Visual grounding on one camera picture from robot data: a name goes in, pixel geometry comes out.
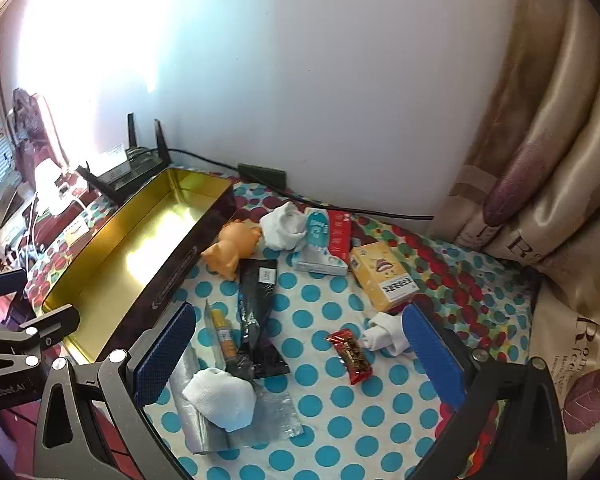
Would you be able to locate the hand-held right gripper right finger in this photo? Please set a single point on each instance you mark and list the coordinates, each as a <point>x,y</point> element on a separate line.
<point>430,355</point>

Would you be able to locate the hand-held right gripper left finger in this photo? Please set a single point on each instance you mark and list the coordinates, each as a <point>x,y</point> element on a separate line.
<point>165,355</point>

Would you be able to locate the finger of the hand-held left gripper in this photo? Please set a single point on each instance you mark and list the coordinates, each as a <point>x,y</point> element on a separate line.
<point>40,327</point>
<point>2,281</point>

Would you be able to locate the gold tin box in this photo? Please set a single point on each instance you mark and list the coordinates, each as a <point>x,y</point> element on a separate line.
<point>130,240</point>

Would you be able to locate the small rolled white sock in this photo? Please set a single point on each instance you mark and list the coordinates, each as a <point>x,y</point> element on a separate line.
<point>382,332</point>

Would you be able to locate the yellow tube in clear pack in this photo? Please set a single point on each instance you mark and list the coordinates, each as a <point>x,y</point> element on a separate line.
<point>221,332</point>

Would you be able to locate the balled white sock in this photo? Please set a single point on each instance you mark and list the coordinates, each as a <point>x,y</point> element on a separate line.
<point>220,397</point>

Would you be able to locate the red candy bar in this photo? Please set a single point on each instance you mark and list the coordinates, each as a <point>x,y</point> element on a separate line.
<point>352,357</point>

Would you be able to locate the yellow cardboard box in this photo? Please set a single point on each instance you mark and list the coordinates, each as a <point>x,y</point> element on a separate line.
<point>380,272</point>

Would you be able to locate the black plastic packet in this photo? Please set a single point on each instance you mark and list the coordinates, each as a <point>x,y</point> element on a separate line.
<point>255,300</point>

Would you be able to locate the white charger box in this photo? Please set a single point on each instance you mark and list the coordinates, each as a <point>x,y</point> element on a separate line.
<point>47,180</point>

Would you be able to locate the polka dot tablecloth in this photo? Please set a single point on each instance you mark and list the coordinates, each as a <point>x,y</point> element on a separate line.
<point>330,305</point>

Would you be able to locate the orange plush toy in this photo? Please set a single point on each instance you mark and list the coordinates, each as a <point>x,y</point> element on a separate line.
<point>230,250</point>

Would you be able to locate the silver foil pouch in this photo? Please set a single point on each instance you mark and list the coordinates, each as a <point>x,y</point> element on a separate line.
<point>275,417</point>

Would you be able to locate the red flat packet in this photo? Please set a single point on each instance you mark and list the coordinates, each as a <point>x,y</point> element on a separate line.
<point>339,235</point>

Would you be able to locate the teal tissue packet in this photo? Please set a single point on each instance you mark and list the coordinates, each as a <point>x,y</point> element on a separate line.
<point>317,232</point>

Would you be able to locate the black router with antennas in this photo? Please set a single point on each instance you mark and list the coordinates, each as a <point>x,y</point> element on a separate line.
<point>130,172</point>

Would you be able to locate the dark cloth bundle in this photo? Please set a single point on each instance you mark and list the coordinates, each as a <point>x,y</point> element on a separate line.
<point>30,115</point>

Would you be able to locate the large crumpled white sock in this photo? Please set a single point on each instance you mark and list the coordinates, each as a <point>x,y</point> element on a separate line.
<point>282,225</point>

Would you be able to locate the beige printed curtain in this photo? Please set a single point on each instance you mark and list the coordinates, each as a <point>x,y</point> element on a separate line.
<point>555,185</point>

